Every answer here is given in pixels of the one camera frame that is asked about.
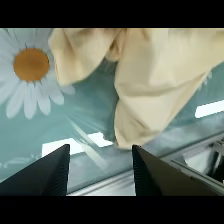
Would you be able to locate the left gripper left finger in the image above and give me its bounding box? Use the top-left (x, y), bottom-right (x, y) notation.
top-left (0, 143), bottom-right (71, 197)

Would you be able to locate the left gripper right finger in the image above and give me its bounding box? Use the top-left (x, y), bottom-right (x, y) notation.
top-left (131, 144), bottom-right (220, 197)

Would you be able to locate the cream T-shirt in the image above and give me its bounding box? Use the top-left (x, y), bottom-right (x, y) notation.
top-left (48, 27), bottom-right (224, 150)

